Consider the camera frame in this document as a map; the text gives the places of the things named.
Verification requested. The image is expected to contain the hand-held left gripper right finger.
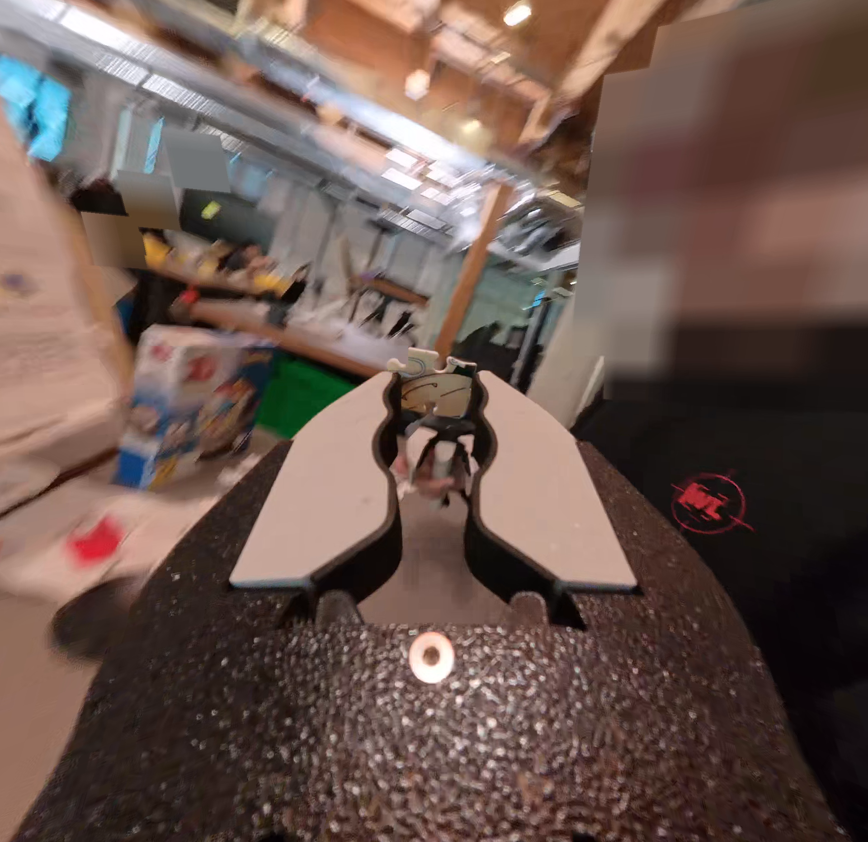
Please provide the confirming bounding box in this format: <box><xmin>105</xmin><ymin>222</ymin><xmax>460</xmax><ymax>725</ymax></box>
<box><xmin>464</xmin><ymin>371</ymin><xmax>640</xmax><ymax>615</ymax></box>

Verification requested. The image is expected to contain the black round stand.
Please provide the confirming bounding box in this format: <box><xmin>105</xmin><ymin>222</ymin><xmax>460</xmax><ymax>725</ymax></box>
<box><xmin>49</xmin><ymin>576</ymin><xmax>146</xmax><ymax>663</ymax></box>

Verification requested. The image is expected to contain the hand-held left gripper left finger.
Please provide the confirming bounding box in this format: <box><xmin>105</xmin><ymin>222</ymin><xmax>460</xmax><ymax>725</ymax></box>
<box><xmin>229</xmin><ymin>371</ymin><xmax>402</xmax><ymax>602</ymax></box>

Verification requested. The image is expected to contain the printed instruction sheet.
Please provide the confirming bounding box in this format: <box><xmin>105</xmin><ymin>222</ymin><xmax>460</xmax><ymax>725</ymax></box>
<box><xmin>0</xmin><ymin>119</ymin><xmax>137</xmax><ymax>511</ymax></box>

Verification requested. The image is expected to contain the blue puzzle box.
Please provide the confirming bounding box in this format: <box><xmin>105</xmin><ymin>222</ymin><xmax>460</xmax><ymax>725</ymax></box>
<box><xmin>112</xmin><ymin>323</ymin><xmax>272</xmax><ymax>492</ymax></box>

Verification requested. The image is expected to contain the person's black hoodie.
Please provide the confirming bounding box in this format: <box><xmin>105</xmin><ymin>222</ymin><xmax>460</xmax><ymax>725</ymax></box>
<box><xmin>570</xmin><ymin>381</ymin><xmax>868</xmax><ymax>836</ymax></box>

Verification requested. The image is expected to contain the white folded leaflet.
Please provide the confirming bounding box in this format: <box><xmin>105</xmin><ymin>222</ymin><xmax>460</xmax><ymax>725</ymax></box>
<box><xmin>0</xmin><ymin>486</ymin><xmax>204</xmax><ymax>599</ymax></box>

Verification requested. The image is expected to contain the green plastic bin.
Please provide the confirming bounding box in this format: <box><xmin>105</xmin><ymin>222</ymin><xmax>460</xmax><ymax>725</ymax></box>
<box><xmin>256</xmin><ymin>354</ymin><xmax>357</xmax><ymax>439</ymax></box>

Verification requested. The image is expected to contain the wooden post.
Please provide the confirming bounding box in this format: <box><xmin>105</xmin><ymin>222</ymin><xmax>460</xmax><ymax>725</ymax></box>
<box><xmin>434</xmin><ymin>180</ymin><xmax>513</xmax><ymax>361</ymax></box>

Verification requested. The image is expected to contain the cream smiling puzzle piece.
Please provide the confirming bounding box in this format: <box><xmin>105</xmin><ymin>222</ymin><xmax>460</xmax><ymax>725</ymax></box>
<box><xmin>387</xmin><ymin>347</ymin><xmax>479</xmax><ymax>422</ymax></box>

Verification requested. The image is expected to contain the red plastic clip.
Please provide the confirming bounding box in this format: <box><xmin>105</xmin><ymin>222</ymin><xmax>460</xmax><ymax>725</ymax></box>
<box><xmin>68</xmin><ymin>515</ymin><xmax>128</xmax><ymax>566</ymax></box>

